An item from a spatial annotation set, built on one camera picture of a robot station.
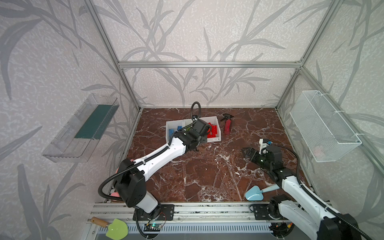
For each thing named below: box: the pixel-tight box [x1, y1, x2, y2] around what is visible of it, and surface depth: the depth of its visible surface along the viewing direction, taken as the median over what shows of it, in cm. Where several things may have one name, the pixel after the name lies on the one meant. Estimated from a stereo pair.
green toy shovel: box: [90, 216, 129, 240], surface depth 71 cm
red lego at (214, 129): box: [210, 122, 218, 135], surface depth 104 cm
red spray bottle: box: [220, 113, 235, 135], surface depth 110 cm
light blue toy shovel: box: [245, 184, 280, 201], surface depth 80 cm
